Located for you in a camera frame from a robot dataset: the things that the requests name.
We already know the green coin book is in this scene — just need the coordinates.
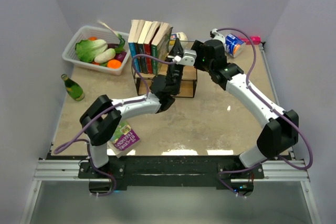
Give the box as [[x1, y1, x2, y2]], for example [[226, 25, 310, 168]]
[[151, 23, 173, 60]]

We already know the red patterned book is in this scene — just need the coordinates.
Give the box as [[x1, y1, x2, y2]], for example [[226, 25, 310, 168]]
[[143, 21, 161, 74]]

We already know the Little Women book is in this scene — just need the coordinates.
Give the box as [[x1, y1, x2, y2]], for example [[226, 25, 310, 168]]
[[138, 21, 153, 74]]

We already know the dark Edward Tulane book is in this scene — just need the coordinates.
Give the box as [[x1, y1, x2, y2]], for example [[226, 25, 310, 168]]
[[135, 19, 148, 73]]

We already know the blue 26-storey treehouse book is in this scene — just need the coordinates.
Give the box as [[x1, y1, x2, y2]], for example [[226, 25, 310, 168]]
[[128, 19, 140, 72]]

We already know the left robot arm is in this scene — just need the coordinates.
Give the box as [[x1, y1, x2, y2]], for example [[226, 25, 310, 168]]
[[79, 39, 184, 178]]

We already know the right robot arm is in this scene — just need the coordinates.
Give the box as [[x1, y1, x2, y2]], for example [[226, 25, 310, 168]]
[[191, 39, 299, 178]]

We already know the white cartoon mug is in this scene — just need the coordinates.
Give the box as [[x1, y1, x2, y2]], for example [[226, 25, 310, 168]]
[[169, 32, 188, 49]]

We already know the pink stapler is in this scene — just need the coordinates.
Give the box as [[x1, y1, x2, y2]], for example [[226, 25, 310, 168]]
[[242, 36, 261, 45]]

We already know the toy spring onion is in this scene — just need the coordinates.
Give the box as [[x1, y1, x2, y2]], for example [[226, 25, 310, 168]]
[[97, 20, 125, 54]]

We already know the purple toy eggplant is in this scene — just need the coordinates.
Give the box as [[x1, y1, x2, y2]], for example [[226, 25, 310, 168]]
[[114, 51, 127, 62]]

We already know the orange toy fruit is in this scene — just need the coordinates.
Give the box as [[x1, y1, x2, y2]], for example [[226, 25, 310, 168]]
[[107, 59, 122, 69]]

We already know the white toy radish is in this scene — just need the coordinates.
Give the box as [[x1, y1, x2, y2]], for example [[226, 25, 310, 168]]
[[94, 48, 116, 64]]

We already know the purple 117-storey treehouse book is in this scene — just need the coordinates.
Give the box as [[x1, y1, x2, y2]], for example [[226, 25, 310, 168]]
[[107, 121, 140, 158]]

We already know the toy cabbage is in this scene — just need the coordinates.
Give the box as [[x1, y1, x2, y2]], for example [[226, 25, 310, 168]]
[[75, 39, 108, 63]]

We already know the green glass bottle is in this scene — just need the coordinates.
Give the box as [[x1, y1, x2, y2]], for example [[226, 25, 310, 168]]
[[61, 74, 85, 101]]

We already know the white plastic basket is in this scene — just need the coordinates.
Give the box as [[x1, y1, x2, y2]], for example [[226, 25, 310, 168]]
[[62, 26, 131, 76]]

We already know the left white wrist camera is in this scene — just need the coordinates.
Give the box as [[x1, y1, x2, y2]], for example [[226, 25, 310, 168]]
[[168, 49, 197, 66]]

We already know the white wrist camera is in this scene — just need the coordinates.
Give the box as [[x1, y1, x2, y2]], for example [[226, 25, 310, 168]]
[[168, 49, 197, 66], [210, 28, 226, 45]]

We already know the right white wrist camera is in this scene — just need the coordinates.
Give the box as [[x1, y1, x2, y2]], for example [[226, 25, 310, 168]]
[[210, 28, 226, 45]]

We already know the wood and wire shelf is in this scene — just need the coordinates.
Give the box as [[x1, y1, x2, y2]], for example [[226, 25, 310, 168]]
[[131, 40, 197, 98]]

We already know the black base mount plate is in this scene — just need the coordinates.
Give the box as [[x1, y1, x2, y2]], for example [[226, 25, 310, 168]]
[[78, 155, 264, 192]]

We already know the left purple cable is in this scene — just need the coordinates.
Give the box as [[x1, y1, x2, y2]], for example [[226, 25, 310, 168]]
[[53, 54, 176, 196]]

